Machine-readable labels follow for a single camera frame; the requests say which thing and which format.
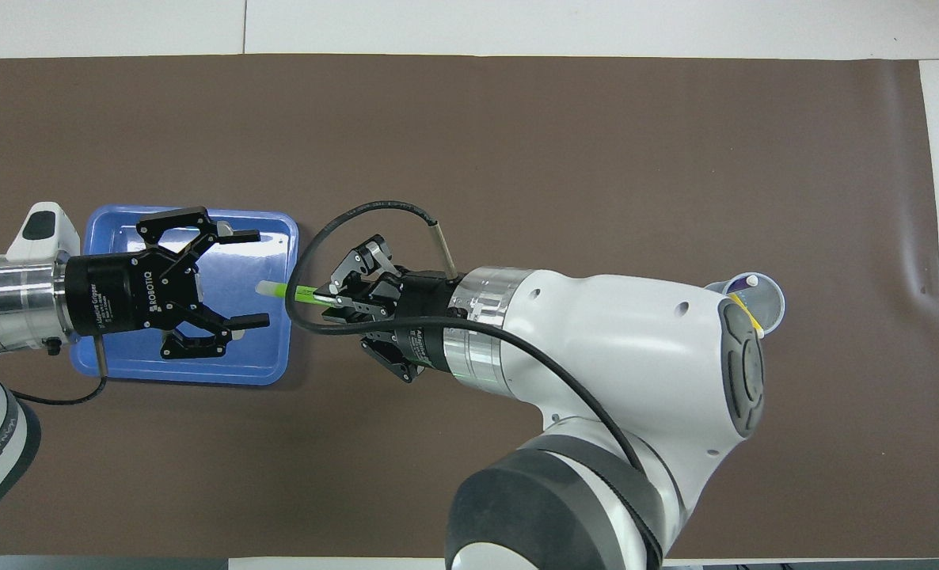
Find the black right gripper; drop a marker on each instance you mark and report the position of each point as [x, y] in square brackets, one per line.
[418, 305]

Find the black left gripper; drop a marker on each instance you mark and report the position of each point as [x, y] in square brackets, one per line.
[121, 293]

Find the green marker pen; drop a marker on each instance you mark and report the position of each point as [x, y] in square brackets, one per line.
[279, 290]

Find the purple marker pen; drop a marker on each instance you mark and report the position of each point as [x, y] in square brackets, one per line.
[751, 280]

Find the yellow marker pen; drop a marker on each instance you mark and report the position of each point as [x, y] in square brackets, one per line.
[754, 324]

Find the blue plastic tray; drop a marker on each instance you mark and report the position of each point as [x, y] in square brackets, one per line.
[248, 356]

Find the brown table mat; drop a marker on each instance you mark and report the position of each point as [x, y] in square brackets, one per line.
[469, 127]

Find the clear plastic cup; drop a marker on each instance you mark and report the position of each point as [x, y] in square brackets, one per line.
[770, 305]

